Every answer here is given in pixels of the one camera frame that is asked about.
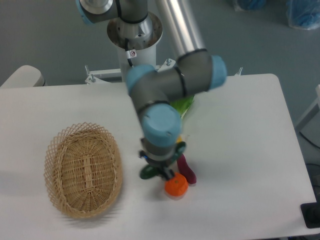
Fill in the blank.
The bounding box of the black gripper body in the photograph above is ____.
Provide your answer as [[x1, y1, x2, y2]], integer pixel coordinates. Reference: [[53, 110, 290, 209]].
[[138, 138, 177, 175]]

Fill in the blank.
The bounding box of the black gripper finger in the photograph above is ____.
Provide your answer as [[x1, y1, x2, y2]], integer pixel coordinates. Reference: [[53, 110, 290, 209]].
[[161, 167, 175, 181]]

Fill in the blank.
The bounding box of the dark green cucumber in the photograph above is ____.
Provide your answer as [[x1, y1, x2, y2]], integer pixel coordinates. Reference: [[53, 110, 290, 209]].
[[139, 141, 187, 180]]

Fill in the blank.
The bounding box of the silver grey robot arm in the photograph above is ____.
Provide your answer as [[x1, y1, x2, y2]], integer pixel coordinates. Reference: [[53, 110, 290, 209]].
[[76, 0, 227, 180]]

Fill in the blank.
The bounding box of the woven wicker basket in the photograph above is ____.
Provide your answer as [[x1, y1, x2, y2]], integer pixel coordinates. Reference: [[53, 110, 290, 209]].
[[43, 122, 123, 219]]

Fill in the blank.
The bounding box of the orange tangerine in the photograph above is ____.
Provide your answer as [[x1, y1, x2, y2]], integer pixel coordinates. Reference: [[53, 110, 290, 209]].
[[164, 172, 189, 197]]

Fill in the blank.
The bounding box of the purple sweet potato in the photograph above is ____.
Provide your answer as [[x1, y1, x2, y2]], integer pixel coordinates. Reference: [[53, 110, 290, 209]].
[[177, 154, 197, 185]]

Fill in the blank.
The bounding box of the yellow mango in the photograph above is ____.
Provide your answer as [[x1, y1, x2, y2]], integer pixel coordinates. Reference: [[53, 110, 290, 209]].
[[176, 135, 183, 143]]

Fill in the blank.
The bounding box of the green bok choy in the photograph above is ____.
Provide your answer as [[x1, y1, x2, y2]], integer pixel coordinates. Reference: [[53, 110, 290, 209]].
[[170, 95, 195, 120]]

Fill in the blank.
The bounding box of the black device at edge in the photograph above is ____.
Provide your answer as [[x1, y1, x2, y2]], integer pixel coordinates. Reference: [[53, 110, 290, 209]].
[[300, 202, 320, 229]]

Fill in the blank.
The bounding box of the white chair back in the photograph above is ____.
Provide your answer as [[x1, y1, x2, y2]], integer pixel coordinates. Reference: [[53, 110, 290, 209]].
[[0, 65, 47, 89]]

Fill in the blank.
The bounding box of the blue plastic bag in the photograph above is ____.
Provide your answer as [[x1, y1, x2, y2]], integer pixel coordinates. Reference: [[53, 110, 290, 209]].
[[286, 0, 320, 30], [231, 0, 267, 12]]

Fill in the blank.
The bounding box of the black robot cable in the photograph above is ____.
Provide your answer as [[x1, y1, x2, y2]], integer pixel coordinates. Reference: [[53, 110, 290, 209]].
[[124, 37, 137, 68]]

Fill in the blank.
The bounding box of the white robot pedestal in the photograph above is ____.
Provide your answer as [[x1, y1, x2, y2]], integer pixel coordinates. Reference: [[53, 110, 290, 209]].
[[85, 12, 176, 85]]

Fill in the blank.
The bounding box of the white frame at right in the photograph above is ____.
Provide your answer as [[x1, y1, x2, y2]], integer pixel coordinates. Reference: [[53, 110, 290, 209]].
[[294, 85, 320, 132]]

